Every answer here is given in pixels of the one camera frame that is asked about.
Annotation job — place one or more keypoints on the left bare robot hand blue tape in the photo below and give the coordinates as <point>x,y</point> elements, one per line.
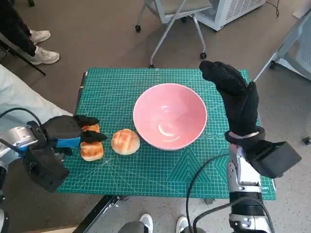
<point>63,128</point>

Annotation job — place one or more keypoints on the right black gloved robot hand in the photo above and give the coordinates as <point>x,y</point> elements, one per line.
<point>240,104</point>

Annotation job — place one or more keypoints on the long striped bread loaf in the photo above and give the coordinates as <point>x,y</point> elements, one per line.
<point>92,151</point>

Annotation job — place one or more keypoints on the round bread bun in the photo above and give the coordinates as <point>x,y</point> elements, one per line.
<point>125,142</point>

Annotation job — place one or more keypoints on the pink bowl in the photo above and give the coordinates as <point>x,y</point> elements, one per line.
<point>170,116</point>

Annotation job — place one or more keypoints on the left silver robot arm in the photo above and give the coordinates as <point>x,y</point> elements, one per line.
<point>20,133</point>

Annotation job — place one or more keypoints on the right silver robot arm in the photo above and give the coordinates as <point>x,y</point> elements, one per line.
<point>245,179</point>

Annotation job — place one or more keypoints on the person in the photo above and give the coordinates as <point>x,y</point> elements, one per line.
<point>19,97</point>
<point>12,21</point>

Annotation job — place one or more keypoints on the black metal chair leg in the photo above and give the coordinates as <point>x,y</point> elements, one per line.
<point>36,68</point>

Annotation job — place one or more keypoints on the black caster wheel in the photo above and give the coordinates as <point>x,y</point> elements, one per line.
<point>306,140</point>

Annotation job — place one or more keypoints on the pale mesh wheeled chair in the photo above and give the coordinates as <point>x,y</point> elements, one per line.
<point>303,53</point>

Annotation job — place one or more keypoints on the green cutting mat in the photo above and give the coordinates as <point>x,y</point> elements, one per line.
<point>145,174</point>

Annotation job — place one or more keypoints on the white perforated cabinet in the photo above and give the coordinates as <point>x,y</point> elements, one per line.
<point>238,9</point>

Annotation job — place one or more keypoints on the pale cardboard piece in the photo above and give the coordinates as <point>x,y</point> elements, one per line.
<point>301,12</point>

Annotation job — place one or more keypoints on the grey wheeled chair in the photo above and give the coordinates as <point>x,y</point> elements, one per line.
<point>184,6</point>

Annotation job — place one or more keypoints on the white shoe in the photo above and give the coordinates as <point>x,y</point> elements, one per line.
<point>182,223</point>
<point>145,222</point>

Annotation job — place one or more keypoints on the right black wrist camera box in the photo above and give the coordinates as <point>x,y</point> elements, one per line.
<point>277,160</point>

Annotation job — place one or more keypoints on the black metal table rail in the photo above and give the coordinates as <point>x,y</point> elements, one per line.
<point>97,213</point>

